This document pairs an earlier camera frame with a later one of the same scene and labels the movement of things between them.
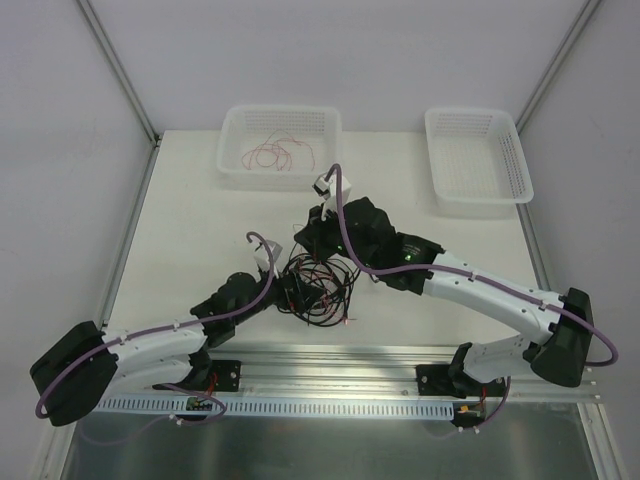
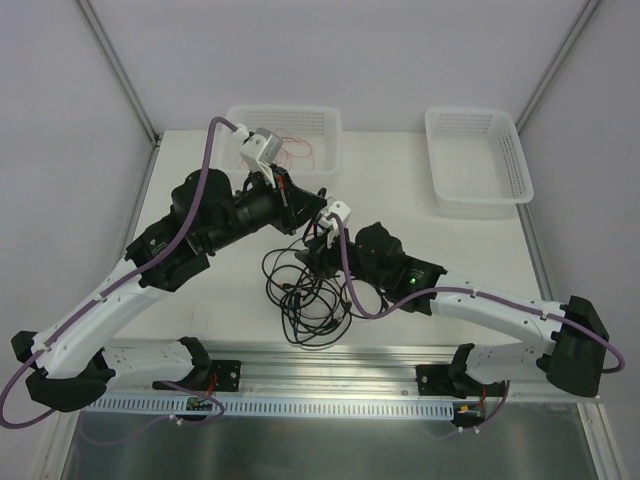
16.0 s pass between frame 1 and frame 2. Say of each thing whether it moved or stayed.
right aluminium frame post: stayed
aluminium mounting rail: stayed
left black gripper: moved
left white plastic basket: stayed
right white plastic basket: stayed
